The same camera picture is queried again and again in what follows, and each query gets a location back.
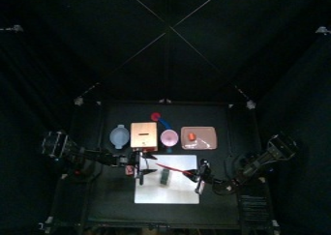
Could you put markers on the green toy sushi roll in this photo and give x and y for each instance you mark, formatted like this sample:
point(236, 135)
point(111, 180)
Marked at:
point(164, 177)

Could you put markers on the pale blue round bowl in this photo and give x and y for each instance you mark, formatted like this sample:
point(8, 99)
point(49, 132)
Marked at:
point(119, 136)

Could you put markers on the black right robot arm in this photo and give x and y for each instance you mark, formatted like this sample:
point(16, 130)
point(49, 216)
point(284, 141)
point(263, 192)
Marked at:
point(257, 161)

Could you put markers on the wooden box with red drawer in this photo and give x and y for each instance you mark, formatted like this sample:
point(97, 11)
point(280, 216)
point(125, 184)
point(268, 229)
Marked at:
point(143, 134)

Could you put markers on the large blue tape piece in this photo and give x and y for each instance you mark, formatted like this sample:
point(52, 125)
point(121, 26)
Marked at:
point(168, 150)

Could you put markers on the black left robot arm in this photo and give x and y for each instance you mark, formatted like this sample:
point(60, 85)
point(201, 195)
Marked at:
point(85, 153)

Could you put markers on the pink plastic tray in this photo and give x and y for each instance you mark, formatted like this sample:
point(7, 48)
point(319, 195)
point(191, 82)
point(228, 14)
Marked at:
point(204, 134)

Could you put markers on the orange toy carrot slice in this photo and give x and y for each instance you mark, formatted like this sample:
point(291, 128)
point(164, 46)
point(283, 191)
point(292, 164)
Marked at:
point(191, 136)

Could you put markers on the white plastic cutting board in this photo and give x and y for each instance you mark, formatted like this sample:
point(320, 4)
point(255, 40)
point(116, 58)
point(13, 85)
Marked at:
point(180, 193)

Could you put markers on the black labelled base plate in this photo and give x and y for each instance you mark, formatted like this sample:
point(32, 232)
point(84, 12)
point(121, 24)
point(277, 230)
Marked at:
point(253, 210)

